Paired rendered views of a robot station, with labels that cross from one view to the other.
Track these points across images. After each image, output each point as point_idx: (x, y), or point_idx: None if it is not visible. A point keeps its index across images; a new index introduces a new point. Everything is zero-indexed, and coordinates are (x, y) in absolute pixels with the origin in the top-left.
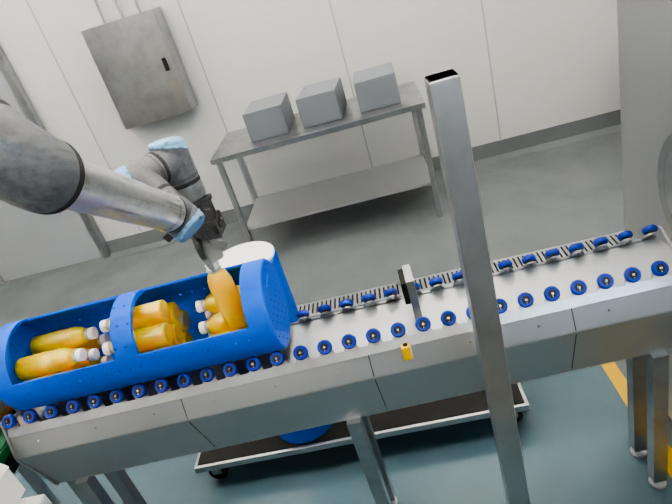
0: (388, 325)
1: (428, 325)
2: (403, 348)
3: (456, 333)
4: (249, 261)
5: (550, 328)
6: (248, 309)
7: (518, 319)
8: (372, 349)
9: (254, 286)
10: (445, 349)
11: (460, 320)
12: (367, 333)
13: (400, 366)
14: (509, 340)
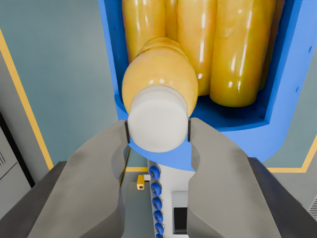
0: (179, 174)
1: (154, 206)
2: (137, 185)
3: (154, 208)
4: (266, 136)
5: (155, 233)
6: (120, 117)
7: (156, 233)
8: (150, 161)
9: (148, 151)
10: (151, 191)
11: (164, 214)
12: (154, 172)
13: (147, 162)
14: (153, 216)
